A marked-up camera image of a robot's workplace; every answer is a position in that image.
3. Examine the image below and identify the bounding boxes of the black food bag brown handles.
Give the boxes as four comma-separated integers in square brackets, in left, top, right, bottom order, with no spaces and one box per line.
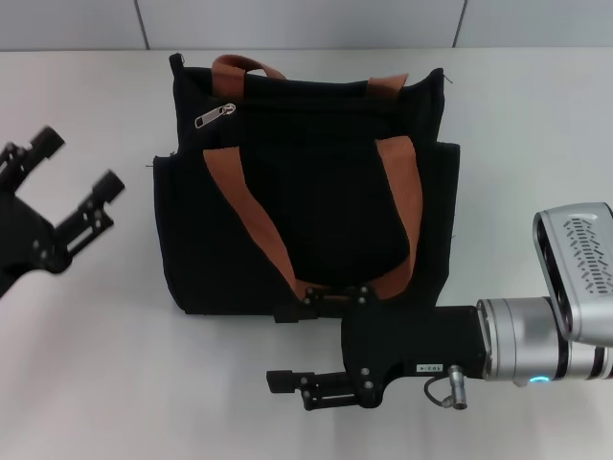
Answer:
[145,52,462,318]

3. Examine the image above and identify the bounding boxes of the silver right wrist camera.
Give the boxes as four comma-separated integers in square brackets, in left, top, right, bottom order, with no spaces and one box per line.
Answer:
[533,201,613,349]

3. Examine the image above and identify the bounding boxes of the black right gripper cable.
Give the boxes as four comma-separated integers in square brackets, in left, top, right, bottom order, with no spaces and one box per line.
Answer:
[423,364,473,398]

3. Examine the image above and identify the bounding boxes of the silver zipper pull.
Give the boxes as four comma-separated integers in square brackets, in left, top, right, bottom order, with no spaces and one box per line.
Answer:
[193,102,238,130]

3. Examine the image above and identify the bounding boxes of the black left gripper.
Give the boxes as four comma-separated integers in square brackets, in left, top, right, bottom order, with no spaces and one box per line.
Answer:
[0,126,126,298]

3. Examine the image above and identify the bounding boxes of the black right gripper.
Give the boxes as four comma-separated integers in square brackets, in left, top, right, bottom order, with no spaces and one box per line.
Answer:
[266,285,489,412]

